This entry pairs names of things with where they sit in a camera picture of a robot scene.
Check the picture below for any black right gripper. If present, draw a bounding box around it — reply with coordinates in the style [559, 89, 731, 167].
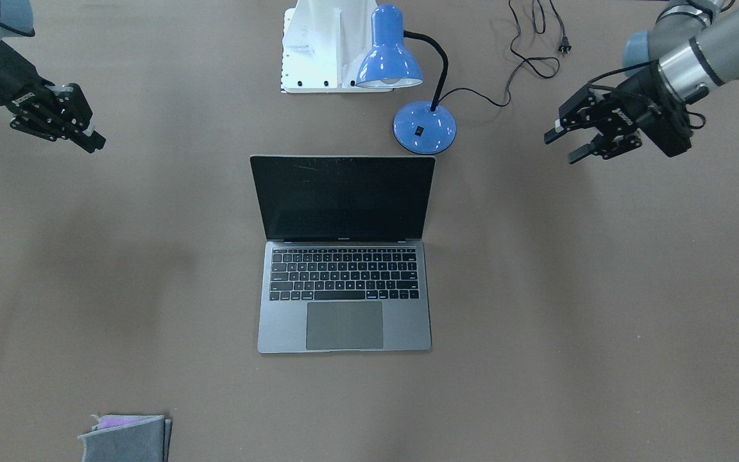
[0, 40, 106, 154]

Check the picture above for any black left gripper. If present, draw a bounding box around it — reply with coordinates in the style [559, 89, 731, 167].
[543, 62, 694, 164]

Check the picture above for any grey laptop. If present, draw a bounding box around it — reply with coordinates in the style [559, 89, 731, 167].
[250, 155, 435, 354]

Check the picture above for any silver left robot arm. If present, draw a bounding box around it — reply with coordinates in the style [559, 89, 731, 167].
[543, 1, 739, 164]

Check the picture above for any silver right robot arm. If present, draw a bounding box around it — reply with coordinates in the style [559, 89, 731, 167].
[0, 1, 106, 153]

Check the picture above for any blue desk lamp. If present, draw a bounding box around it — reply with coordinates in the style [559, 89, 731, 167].
[355, 4, 457, 155]

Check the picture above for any folded grey cloth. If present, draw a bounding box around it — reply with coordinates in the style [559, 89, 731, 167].
[78, 415, 172, 461]

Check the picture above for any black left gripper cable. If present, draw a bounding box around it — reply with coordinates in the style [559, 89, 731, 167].
[584, 58, 707, 129]

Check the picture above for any black lamp power cable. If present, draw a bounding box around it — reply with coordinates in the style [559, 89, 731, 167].
[438, 0, 572, 108]

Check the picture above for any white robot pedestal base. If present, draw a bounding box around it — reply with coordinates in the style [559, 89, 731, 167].
[280, 1, 378, 94]

